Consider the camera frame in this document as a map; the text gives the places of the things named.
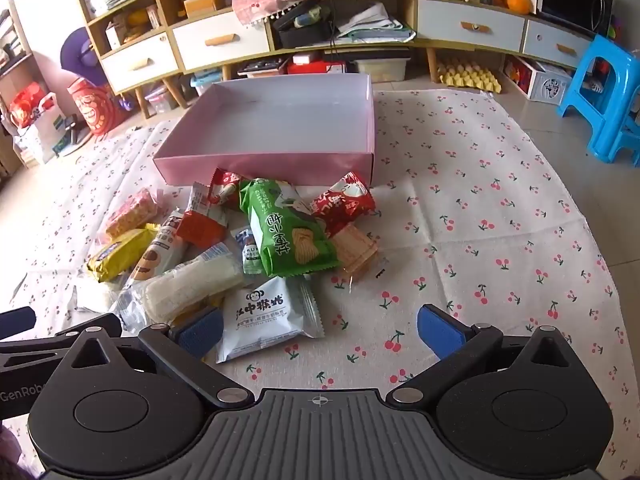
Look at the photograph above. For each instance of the clear white rice cake packet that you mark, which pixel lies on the clear white rice cake packet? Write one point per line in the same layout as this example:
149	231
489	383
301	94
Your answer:
190	280

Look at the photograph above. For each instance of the small cardboard box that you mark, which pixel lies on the small cardboard box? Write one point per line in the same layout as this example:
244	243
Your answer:
202	4

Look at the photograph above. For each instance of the black keyboard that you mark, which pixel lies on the black keyboard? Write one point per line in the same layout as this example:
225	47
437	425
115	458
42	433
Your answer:
262	66

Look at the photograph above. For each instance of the clear tan biscuit packet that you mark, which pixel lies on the clear tan biscuit packet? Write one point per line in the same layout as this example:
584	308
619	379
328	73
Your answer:
355	252

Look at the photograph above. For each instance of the clear plastic storage bin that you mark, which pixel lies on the clear plastic storage bin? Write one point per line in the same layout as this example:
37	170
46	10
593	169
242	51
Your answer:
380	70

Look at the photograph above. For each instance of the small blue chocolate packet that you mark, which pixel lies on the small blue chocolate packet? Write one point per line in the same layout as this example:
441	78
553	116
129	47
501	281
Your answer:
246	255

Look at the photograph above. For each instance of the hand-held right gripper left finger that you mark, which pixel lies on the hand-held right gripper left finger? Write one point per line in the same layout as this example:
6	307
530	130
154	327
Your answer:
200	332

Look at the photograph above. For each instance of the cherry print cloth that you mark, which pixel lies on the cherry print cloth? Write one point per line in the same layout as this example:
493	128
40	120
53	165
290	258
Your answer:
450	240

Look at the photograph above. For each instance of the flat red box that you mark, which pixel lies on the flat red box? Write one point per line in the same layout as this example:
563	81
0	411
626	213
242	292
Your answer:
317	67

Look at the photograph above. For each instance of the red plastic bag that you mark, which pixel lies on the red plastic bag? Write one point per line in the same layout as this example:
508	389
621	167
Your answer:
30	105

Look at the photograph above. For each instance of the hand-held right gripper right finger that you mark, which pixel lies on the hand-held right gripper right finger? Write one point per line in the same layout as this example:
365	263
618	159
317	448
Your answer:
440	330

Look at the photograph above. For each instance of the orange fruit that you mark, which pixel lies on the orange fruit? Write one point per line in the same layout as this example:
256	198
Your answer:
520	2

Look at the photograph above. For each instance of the orange white snack packet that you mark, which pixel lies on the orange white snack packet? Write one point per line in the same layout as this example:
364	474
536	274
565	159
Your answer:
200	225

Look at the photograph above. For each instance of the black storage tray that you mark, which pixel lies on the black storage tray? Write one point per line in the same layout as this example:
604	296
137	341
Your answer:
305	30

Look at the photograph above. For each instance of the clear pink cracker packet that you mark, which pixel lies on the clear pink cracker packet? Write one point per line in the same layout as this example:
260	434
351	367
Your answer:
132	212

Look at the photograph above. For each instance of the green chip packet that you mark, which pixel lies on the green chip packet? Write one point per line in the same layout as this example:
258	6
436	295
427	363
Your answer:
280	230

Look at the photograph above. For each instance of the purple clothing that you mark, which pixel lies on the purple clothing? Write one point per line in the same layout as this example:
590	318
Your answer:
10	455

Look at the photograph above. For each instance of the blue plastic stool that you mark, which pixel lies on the blue plastic stool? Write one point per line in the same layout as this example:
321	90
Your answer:
632	145
600	95

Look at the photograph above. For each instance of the red cartoon face bag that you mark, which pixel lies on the red cartoon face bag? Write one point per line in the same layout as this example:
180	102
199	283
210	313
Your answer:
97	107

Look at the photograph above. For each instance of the blue plastic container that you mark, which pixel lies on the blue plastic container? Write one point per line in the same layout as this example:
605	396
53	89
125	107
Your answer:
206	85

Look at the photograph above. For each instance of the white printed storage box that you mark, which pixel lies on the white printed storage box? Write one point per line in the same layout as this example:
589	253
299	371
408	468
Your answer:
550	85

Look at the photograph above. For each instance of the yellow snack packet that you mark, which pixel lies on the yellow snack packet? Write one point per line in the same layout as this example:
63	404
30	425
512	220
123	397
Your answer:
117	255

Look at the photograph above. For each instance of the purple hat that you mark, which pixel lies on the purple hat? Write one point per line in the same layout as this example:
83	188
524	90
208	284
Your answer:
80	52

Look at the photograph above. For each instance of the grey monkey print packet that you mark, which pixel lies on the grey monkey print packet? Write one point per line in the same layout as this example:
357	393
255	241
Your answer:
270	320

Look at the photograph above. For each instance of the long silver biscuit packet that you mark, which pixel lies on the long silver biscuit packet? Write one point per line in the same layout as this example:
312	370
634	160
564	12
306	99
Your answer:
160	255

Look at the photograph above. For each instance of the red toy box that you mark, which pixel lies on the red toy box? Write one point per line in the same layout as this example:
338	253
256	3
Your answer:
520	75

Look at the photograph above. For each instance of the white shopping bag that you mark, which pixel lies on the white shopping bag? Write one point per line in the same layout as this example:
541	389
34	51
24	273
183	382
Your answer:
47	135

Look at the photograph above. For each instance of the red snack packet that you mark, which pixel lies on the red snack packet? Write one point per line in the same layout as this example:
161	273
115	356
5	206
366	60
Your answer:
225	185
345	202

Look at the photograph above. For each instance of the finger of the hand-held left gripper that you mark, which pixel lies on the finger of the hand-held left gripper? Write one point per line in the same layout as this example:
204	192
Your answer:
20	321
40	350

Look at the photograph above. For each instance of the yellow egg tray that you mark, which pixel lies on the yellow egg tray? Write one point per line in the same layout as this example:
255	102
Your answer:
467	75

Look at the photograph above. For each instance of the pile of loose papers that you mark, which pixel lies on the pile of loose papers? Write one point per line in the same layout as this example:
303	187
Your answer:
372	22

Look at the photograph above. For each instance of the pink cardboard box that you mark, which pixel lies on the pink cardboard box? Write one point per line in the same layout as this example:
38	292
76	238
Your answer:
190	165

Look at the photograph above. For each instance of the small clear plastic container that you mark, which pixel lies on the small clear plastic container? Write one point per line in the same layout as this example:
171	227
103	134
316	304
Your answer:
161	100

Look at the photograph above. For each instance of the light blue drawer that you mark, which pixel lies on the light blue drawer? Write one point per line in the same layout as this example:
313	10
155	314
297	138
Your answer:
557	45
470	25

